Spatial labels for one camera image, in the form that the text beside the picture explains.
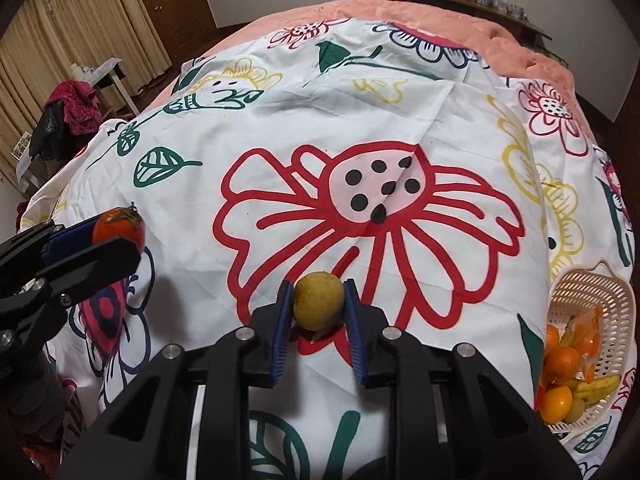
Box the wooden shelf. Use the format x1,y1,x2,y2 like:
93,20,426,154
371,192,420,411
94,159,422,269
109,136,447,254
330,0,553,51

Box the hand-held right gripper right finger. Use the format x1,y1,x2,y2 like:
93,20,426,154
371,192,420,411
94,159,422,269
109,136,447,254
342,277,583,480

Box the yellow banana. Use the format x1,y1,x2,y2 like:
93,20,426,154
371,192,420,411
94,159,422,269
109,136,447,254
570,374,622,407

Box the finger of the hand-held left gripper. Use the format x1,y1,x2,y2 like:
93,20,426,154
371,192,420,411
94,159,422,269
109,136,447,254
0,216,101,281
0,237,144,361

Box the white side table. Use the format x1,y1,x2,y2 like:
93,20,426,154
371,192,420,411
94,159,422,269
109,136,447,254
70,57,141,116

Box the person's left hand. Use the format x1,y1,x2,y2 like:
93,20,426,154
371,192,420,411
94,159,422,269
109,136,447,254
0,355,68,443

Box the white floral blanket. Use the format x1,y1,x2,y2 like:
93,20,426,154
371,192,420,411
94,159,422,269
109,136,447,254
20,17,640,480

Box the red tomato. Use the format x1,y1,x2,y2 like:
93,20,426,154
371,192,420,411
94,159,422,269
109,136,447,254
92,205,147,253

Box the red garment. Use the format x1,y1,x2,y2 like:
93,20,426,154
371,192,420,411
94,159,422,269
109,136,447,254
47,79,101,136

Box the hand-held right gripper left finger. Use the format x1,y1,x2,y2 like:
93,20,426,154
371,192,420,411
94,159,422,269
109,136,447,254
57,280,296,480

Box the plastic bag of mandarins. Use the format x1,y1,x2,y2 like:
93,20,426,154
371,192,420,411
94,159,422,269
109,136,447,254
570,307,601,381

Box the cream plastic basket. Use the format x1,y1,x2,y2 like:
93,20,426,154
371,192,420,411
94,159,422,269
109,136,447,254
537,260,637,436

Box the pink quilt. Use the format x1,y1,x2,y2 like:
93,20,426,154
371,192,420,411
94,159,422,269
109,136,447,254
150,0,581,126

